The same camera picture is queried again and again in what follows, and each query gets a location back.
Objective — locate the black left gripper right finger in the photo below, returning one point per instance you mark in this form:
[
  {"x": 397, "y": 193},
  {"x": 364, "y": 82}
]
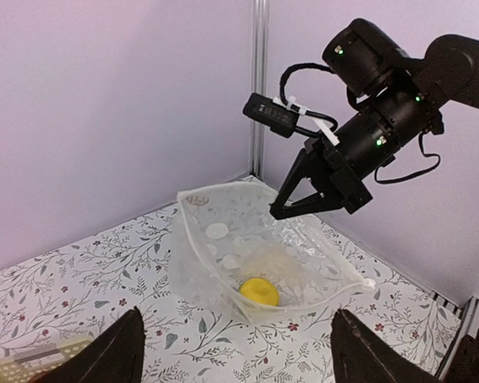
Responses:
[{"x": 359, "y": 355}]

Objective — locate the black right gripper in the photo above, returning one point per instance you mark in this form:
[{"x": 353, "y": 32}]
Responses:
[{"x": 336, "y": 184}]

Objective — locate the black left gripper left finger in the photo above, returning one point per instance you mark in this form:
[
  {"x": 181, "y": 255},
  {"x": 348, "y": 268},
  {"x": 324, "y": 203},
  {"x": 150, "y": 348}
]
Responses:
[{"x": 117, "y": 355}]

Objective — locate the clear zip top bag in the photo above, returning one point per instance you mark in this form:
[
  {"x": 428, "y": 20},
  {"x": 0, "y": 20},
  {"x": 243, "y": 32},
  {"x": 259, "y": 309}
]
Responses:
[{"x": 224, "y": 234}]

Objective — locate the yellow lemon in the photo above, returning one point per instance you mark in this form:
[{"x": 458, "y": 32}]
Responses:
[{"x": 260, "y": 290}]

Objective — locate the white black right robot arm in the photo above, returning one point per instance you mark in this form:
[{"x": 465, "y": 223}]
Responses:
[{"x": 396, "y": 99}]

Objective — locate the floral patterned table mat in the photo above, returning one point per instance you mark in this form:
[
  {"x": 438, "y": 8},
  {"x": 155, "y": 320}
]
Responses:
[{"x": 80, "y": 290}]

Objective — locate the pale green plastic basket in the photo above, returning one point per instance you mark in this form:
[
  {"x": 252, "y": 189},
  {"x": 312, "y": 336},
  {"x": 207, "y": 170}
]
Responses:
[{"x": 24, "y": 366}]

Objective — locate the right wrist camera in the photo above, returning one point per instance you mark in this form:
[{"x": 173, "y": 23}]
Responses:
[{"x": 276, "y": 117}]

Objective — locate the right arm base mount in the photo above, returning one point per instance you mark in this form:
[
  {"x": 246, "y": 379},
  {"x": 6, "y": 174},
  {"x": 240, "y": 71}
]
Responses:
[{"x": 461, "y": 362}]

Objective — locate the right aluminium frame post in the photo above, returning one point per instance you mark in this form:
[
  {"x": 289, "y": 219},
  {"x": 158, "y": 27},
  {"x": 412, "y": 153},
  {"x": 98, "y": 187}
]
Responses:
[{"x": 260, "y": 32}]

